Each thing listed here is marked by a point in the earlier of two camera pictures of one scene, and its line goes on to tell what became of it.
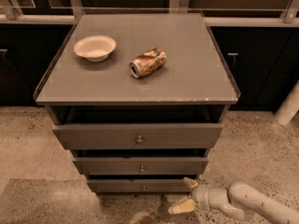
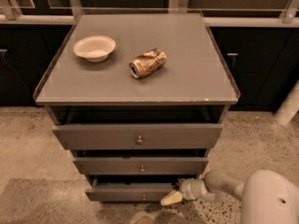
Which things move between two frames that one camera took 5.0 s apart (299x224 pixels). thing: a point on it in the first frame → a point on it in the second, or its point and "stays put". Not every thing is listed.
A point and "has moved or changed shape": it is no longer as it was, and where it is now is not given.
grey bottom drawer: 139,186 has moved or changed shape
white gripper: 202,195 → 188,189
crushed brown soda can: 149,63 stays put
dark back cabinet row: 263,59 stays put
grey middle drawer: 141,165 stays put
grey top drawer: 141,136 stays put
